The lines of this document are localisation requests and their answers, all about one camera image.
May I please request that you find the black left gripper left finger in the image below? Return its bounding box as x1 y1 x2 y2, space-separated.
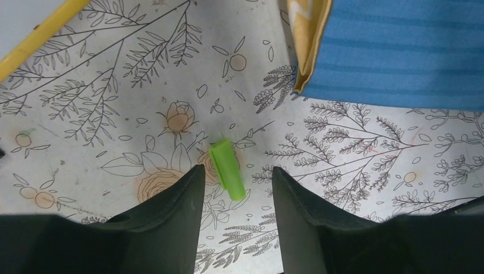
1 165 205 273

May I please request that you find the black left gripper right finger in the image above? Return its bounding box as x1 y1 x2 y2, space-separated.
272 167 483 273

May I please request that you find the green marker cap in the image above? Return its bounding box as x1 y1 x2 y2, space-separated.
208 138 246 201

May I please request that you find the yellow framed whiteboard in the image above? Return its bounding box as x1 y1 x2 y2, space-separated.
1 1 89 80

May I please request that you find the blue pikachu cloth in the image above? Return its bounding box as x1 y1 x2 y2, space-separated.
287 0 483 111

